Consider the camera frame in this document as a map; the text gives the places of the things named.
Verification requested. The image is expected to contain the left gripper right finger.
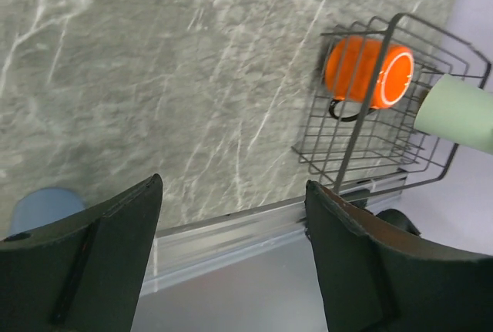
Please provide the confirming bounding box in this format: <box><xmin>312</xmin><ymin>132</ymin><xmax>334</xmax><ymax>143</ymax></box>
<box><xmin>305</xmin><ymin>181</ymin><xmax>492</xmax><ymax>331</ymax></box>

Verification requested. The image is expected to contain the pale green plastic cup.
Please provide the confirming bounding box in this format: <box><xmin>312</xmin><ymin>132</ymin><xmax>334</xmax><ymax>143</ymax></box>
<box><xmin>414</xmin><ymin>74</ymin><xmax>493</xmax><ymax>154</ymax></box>

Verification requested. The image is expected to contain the aluminium mounting rail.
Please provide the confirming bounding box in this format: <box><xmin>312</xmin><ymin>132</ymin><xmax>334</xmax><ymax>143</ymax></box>
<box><xmin>140</xmin><ymin>168</ymin><xmax>409</xmax><ymax>297</ymax></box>

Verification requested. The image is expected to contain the beige plastic cup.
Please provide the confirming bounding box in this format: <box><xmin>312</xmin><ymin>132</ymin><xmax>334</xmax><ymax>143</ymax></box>
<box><xmin>418</xmin><ymin>90</ymin><xmax>428</xmax><ymax>106</ymax></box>

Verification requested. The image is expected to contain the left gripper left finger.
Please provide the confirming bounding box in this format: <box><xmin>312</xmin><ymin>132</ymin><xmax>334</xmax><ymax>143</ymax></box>
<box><xmin>1</xmin><ymin>174</ymin><xmax>163</xmax><ymax>331</ymax></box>

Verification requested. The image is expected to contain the black wire dish rack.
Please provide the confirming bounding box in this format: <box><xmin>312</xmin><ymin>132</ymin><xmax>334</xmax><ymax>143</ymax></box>
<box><xmin>293</xmin><ymin>12</ymin><xmax>492</xmax><ymax>198</ymax></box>

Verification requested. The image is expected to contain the blue plastic cup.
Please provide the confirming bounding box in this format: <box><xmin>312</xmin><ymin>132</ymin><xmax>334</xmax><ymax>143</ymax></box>
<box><xmin>8</xmin><ymin>187</ymin><xmax>85</xmax><ymax>236</ymax></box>

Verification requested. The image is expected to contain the orange mug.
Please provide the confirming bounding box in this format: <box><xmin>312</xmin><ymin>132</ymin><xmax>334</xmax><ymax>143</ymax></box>
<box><xmin>324</xmin><ymin>35</ymin><xmax>414</xmax><ymax>122</ymax></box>

